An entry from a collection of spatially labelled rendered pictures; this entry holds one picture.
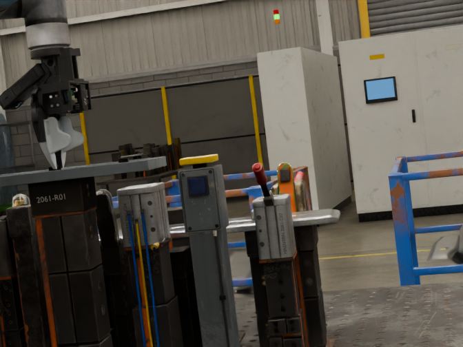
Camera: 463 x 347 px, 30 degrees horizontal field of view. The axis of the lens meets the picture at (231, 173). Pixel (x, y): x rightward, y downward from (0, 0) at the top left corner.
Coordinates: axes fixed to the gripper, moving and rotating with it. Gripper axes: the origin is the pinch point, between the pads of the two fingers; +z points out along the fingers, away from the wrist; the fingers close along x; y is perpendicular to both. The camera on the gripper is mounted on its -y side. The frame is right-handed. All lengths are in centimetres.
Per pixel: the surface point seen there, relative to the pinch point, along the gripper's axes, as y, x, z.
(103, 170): 11.7, -3.4, 2.4
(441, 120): -23, 811, 16
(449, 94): -12, 813, -10
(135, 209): 7.4, 15.1, 11.3
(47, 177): 1.5, -5.4, 2.6
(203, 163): 26.8, 5.6, 3.3
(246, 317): 5, 77, 48
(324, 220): 40, 34, 19
